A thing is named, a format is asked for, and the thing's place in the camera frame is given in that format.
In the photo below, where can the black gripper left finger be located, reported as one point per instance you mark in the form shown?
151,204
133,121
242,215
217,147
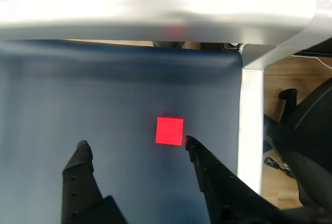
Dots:
77,177

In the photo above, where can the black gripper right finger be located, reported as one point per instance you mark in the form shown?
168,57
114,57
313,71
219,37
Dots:
220,182

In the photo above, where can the red cube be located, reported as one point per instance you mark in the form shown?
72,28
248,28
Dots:
169,130

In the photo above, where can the dark blue table mat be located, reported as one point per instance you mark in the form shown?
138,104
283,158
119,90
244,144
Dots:
103,104

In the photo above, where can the black office chair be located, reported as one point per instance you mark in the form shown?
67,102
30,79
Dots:
306,136

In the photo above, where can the silver metal rail frame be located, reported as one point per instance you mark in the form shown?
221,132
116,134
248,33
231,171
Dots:
155,14

